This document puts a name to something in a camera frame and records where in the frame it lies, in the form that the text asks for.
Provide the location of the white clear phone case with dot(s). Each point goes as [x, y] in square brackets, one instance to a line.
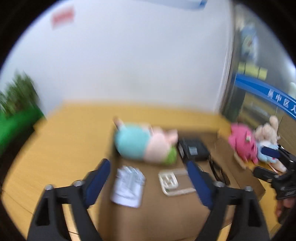
[175, 182]

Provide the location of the white packaged item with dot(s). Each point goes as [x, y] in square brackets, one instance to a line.
[128, 187]

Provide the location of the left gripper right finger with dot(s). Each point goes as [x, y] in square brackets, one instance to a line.
[248, 221]

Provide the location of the potted green plants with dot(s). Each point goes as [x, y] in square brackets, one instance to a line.
[19, 95]

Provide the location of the beige teddy bear plush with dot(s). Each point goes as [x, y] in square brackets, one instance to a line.
[268, 131]

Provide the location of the red wall sign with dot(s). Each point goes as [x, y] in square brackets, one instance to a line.
[63, 16]

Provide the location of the pink plush toy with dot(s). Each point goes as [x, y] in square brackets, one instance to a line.
[243, 142]

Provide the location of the person right hand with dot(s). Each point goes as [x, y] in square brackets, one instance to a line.
[282, 206]

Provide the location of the pig plush toy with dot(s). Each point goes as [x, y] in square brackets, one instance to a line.
[146, 143]

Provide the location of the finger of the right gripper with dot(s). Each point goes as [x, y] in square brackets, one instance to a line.
[285, 157]
[264, 174]

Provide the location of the cardboard box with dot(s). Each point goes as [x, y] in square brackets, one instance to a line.
[169, 207]

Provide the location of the light blue dog plush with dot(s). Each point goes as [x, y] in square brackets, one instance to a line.
[274, 163]

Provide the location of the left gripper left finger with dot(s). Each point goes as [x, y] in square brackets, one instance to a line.
[48, 221]

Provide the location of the black product box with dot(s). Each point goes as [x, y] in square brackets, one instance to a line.
[192, 149]

